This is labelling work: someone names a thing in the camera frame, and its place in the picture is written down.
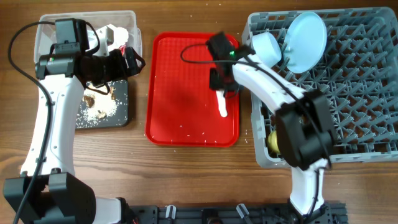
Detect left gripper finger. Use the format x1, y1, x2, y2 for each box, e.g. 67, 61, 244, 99
124, 47, 146, 76
85, 82, 111, 95

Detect brown food scraps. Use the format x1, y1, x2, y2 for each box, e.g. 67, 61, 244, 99
76, 81, 125, 125

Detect white napkin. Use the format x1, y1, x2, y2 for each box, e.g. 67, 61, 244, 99
107, 24, 129, 52

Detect small light blue bowl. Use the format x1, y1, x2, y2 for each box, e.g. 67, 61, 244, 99
252, 32, 282, 67

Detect yellow plastic cup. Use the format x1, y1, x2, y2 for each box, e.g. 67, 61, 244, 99
267, 130, 280, 154

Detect large light blue plate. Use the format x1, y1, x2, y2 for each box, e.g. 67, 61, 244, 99
283, 11, 327, 73

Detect red snack wrapper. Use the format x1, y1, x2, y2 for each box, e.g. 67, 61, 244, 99
119, 45, 126, 54

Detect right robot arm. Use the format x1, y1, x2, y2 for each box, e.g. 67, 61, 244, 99
205, 32, 336, 223

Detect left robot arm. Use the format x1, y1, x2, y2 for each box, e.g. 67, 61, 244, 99
3, 18, 146, 223

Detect grey dishwasher rack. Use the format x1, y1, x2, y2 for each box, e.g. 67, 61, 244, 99
241, 6, 398, 169

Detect black plastic tray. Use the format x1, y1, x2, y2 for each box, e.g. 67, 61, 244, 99
74, 77, 129, 129

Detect red serving tray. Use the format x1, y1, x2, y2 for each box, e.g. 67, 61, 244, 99
145, 32, 240, 147

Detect clear plastic bin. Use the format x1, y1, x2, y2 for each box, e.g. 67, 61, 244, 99
34, 10, 142, 63

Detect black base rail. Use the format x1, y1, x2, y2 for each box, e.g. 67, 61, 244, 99
71, 203, 348, 224

